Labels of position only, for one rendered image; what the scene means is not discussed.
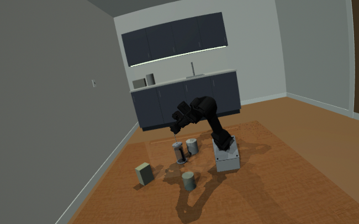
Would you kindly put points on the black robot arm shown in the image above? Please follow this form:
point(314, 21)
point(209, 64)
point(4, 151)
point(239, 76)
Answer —
point(205, 107)

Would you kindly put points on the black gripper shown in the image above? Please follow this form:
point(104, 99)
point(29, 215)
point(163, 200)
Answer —
point(175, 127)

